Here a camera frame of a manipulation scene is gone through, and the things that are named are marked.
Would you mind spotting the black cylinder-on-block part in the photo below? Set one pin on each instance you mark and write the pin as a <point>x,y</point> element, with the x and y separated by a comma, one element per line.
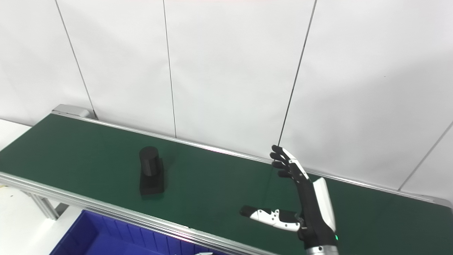
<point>152,177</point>

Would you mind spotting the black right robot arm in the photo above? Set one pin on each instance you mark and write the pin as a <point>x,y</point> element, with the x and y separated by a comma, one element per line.
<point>322,251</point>

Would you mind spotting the aluminium conveyor leg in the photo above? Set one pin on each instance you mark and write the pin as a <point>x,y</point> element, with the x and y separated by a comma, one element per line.
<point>47,207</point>

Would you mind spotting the blue plastic bin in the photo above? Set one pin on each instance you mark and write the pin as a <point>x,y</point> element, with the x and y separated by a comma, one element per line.
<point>106,241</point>

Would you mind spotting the green conveyor belt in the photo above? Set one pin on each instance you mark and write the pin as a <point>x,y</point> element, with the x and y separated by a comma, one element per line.
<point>219,191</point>

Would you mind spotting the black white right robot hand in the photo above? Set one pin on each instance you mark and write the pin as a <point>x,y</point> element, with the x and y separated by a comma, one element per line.
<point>313,212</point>

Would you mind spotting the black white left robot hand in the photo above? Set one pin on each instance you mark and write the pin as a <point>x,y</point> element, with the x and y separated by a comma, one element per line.
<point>203,253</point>

